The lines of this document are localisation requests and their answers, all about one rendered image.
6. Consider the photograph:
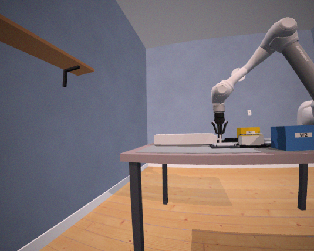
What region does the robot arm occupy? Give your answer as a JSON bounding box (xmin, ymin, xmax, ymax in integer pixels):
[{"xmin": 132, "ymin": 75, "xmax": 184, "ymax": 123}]
[{"xmin": 211, "ymin": 18, "xmax": 314, "ymax": 126}]

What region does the blue open-top bin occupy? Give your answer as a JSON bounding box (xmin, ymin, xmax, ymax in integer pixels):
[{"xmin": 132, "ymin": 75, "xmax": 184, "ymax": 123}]
[{"xmin": 271, "ymin": 125, "xmax": 314, "ymax": 151}]

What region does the grey flat work mat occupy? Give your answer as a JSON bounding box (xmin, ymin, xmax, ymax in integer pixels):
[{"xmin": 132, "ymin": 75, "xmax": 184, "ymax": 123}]
[{"xmin": 136, "ymin": 145, "xmax": 314, "ymax": 154}]

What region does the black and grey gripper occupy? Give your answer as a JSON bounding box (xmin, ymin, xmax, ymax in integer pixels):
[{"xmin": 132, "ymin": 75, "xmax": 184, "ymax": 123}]
[{"xmin": 211, "ymin": 113, "xmax": 228, "ymax": 143}]

